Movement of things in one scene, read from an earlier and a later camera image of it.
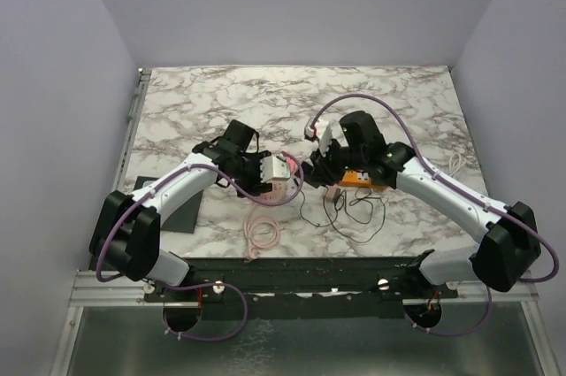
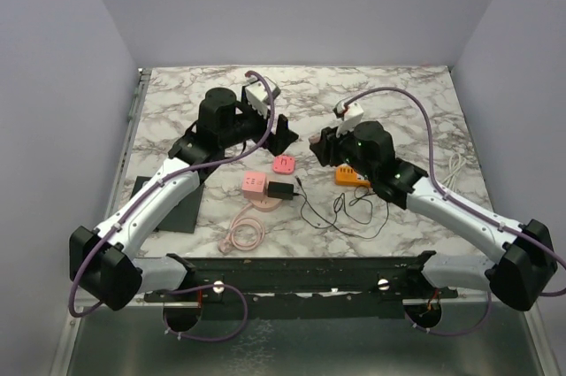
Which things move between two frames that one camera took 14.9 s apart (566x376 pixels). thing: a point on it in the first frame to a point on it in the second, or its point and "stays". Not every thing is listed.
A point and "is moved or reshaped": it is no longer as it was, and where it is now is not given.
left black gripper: [255, 187] to [283, 137]
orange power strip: [358, 180] stays
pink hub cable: [252, 253] to [231, 242]
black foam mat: [184, 218] stays
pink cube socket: [279, 190] is moved or reshaped
